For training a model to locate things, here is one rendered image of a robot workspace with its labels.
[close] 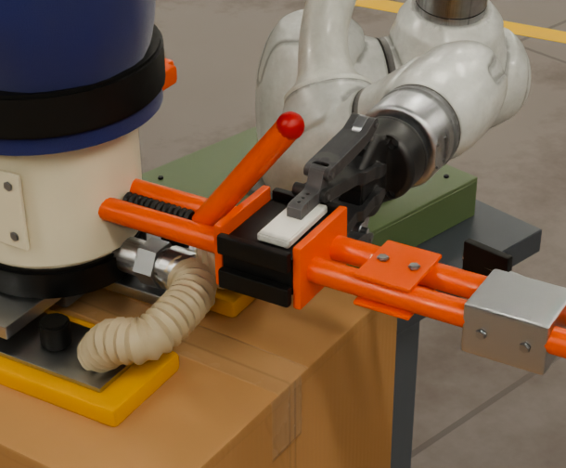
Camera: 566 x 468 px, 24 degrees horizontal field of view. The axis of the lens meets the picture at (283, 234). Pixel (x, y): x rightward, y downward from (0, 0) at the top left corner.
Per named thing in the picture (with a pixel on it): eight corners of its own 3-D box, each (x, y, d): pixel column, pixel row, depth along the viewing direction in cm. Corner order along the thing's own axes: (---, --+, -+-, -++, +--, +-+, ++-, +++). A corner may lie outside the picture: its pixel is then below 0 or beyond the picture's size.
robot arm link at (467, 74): (487, 155, 132) (385, 197, 141) (542, 96, 144) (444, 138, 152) (432, 59, 130) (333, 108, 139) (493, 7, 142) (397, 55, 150)
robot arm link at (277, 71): (249, 137, 206) (243, 1, 195) (365, 126, 209) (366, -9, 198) (266, 186, 192) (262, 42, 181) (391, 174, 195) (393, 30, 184)
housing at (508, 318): (457, 353, 106) (460, 305, 104) (492, 311, 111) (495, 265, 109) (542, 379, 103) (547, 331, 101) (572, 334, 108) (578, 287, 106)
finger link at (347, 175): (385, 176, 125) (387, 162, 124) (330, 206, 115) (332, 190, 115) (347, 167, 126) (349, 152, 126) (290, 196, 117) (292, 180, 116)
